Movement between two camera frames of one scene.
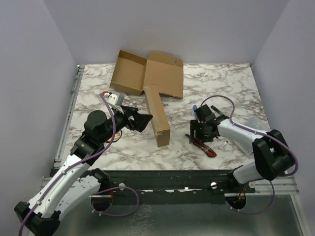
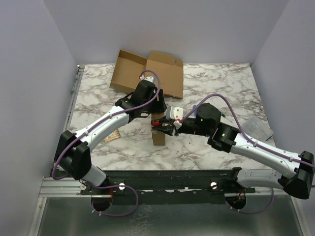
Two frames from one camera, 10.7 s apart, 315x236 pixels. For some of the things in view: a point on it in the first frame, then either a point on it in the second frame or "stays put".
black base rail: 205,184 stays put
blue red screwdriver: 195,107 stays put
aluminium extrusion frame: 285,186 stays put
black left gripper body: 121,120 to 155,106
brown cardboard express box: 132,73 stays put
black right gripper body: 197,129 to 174,129
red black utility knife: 207,151 to 155,123
